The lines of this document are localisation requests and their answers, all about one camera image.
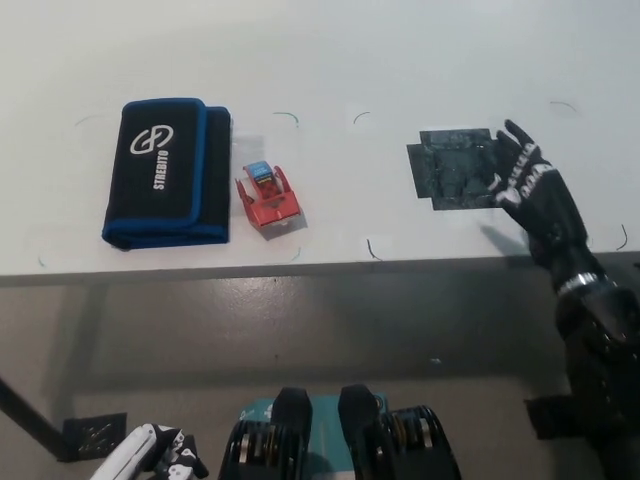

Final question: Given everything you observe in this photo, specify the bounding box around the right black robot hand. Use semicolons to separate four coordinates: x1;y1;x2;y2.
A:
482;118;609;297

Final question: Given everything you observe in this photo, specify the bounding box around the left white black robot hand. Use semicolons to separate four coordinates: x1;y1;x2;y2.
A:
89;422;210;480

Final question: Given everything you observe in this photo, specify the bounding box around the red tape dispenser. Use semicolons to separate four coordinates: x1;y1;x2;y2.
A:
234;159;304;235

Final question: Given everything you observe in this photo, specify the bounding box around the black tape patch on table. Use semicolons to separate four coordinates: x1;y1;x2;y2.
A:
405;127;516;212

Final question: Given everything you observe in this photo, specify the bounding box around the black notebook pouch blue trim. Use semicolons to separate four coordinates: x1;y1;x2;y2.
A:
101;97;234;249

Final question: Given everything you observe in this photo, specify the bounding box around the clear tape patch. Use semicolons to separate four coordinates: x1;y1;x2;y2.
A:
230;132;269;169

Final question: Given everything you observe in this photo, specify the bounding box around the black table leg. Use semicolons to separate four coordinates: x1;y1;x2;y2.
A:
0;374;67;461

